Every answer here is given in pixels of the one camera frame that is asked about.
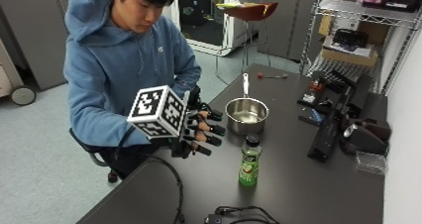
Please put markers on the steel saucepan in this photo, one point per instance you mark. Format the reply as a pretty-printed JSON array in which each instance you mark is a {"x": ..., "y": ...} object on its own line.
[{"x": 246, "y": 125}]

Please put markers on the white cube of black markers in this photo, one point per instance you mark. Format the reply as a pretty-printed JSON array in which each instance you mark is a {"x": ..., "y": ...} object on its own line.
[{"x": 153, "y": 111}]

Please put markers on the green bottle with black cap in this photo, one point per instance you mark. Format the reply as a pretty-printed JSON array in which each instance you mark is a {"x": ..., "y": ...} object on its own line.
[{"x": 249, "y": 164}]

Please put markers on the small black device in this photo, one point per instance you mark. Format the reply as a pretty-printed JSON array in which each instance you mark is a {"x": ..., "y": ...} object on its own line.
[{"x": 215, "y": 219}]

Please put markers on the the person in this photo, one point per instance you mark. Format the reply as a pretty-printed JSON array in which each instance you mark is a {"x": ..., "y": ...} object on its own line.
[{"x": 113, "y": 58}]

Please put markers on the small blue-black device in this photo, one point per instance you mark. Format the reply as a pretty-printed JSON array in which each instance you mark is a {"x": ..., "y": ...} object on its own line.
[{"x": 313, "y": 116}]

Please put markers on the white glass-door cabinet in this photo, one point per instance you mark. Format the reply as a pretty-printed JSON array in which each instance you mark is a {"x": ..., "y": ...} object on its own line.
[{"x": 204, "y": 19}]

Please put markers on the black tray with red part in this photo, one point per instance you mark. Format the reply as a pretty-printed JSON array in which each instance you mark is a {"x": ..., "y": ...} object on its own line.
[{"x": 313, "y": 93}]

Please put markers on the long black device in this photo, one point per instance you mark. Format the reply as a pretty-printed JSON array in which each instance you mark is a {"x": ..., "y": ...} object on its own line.
[{"x": 328, "y": 134}]

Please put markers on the brown bar stool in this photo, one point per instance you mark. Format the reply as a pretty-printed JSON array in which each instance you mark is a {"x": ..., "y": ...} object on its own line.
[{"x": 253, "y": 12}]

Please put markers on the yellow-green item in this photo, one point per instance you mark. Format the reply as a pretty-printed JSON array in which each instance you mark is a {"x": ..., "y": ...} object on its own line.
[{"x": 233, "y": 5}]

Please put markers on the grey double-door cabinet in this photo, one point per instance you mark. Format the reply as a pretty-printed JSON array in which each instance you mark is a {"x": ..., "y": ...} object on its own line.
[{"x": 290, "y": 22}]

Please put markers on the black box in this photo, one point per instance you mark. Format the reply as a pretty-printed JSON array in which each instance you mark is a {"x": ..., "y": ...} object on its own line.
[{"x": 358, "y": 88}]

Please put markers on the dark rounded device with silver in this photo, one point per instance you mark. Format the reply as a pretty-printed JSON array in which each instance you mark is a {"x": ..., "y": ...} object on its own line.
[{"x": 365, "y": 136}]

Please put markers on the flat cardboard box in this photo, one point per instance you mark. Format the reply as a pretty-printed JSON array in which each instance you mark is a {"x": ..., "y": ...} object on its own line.
[{"x": 348, "y": 57}]

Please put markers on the clear plastic box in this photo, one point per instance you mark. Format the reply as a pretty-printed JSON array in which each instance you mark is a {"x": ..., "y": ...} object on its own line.
[{"x": 372, "y": 163}]

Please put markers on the black pouch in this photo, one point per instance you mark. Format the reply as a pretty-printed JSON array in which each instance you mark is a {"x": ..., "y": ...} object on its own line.
[{"x": 350, "y": 39}]

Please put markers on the beige cart with wheel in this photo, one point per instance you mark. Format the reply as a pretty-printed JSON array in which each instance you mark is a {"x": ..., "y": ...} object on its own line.
[{"x": 18, "y": 85}]

